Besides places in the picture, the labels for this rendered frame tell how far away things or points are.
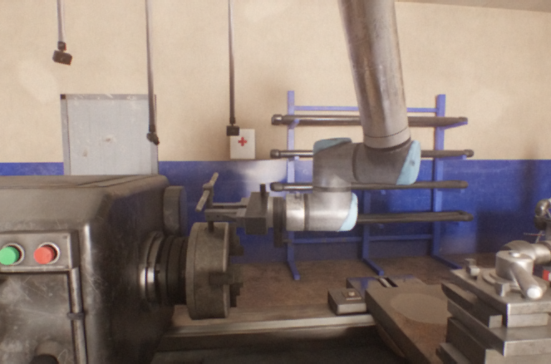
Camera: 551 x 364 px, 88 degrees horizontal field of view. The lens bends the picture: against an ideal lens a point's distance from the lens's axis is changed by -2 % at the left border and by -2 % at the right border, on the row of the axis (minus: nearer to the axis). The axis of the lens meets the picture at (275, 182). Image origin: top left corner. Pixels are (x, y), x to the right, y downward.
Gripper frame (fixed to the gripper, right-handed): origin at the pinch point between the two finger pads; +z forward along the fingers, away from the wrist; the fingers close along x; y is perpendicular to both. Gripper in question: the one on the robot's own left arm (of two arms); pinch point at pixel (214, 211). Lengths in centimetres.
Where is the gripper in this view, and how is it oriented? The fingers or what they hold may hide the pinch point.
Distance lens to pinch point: 74.6
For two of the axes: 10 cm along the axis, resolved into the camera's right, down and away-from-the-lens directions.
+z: -10.0, 0.0, 0.5
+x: -0.4, 4.0, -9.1
